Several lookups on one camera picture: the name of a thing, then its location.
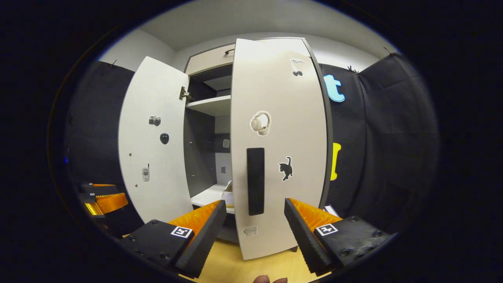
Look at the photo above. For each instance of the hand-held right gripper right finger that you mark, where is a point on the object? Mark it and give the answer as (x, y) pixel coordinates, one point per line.
(306, 239)

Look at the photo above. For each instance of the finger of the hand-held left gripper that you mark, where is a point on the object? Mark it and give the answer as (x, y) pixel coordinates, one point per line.
(112, 202)
(100, 190)

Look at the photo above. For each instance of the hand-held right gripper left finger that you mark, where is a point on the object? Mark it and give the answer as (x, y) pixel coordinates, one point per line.
(200, 241)

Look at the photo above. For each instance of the white canvas shoe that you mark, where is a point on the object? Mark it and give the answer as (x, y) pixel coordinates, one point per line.
(228, 194)

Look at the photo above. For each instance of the white cabinet door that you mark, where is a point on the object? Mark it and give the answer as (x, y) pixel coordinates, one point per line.
(157, 94)
(275, 98)

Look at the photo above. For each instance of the white grey shoe cabinet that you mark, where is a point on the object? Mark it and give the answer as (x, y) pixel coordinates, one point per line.
(208, 106)

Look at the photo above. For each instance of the white cabinet drawer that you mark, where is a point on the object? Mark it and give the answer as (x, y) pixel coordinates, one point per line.
(208, 59)

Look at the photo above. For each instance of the blue spine book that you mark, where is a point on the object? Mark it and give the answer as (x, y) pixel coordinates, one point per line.
(331, 210)

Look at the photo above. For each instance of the black backdrop cloth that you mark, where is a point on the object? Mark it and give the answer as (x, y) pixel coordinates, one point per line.
(385, 137)

